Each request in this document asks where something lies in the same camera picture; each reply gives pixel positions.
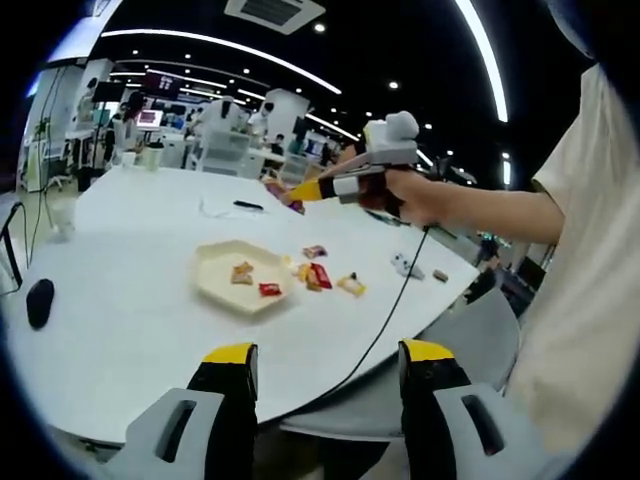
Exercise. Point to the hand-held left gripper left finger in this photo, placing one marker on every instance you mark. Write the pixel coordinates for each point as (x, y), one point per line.
(225, 400)

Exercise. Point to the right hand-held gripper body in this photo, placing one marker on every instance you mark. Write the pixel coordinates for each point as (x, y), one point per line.
(395, 145)

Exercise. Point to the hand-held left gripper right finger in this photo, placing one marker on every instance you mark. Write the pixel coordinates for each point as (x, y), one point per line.
(425, 400)

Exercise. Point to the long brown purple-label food bar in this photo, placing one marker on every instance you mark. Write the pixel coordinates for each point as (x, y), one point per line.
(282, 192)

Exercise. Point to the gold purple-label food packet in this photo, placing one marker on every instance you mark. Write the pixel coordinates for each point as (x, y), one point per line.
(315, 251)

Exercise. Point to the yellow pastry food packet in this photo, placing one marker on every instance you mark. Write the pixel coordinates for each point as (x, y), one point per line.
(291, 264)
(352, 287)

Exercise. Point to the beige hexagonal container tray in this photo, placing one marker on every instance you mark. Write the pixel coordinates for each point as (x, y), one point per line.
(215, 285)

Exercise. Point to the small red food packet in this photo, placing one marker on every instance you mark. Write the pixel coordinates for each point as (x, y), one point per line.
(270, 289)

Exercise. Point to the gold blue-label food candy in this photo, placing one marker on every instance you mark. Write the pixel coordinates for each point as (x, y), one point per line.
(242, 273)

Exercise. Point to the person's right hand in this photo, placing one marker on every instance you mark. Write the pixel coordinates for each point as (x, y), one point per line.
(425, 200)

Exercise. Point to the white mesh office chair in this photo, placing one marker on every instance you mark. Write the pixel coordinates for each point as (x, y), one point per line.
(294, 167)
(225, 152)

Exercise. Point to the grey mesh office chair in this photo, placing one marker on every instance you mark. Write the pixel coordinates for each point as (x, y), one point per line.
(475, 340)

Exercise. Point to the white game controller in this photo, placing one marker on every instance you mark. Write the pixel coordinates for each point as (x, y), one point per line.
(415, 272)
(398, 262)

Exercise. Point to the black oblong device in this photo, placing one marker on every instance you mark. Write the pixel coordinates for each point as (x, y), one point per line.
(248, 205)

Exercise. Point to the small brown block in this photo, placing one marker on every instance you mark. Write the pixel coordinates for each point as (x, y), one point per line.
(440, 275)

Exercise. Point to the long ceiling light strip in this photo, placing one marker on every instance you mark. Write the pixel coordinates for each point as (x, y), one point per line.
(487, 55)
(250, 50)

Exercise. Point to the ceiling air conditioner vent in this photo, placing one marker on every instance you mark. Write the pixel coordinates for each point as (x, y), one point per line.
(275, 12)

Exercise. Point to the operator in cream shirt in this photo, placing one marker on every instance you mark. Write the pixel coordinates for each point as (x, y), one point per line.
(575, 300)

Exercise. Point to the tall cup with dark lid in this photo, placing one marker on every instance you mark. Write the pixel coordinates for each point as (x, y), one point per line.
(152, 159)

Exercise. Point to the black computer mouse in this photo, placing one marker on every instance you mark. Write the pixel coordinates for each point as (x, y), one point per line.
(40, 305)

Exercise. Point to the hanging dark red display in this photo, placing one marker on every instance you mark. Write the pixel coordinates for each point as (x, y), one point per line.
(162, 84)

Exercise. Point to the pink-lit monitor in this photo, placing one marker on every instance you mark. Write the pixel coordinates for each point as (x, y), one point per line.
(149, 118)

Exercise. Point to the person's head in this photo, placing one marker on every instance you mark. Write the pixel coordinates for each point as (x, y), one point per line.
(570, 25)

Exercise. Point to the small white cup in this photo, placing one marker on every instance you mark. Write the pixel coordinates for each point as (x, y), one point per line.
(128, 160)

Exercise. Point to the white paper cup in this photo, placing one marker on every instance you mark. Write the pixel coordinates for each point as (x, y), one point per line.
(64, 222)

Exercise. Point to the black metal frame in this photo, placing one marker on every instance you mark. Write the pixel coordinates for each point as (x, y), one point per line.
(12, 216)

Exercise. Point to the large wall screen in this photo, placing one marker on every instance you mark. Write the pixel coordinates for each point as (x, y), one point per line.
(80, 35)

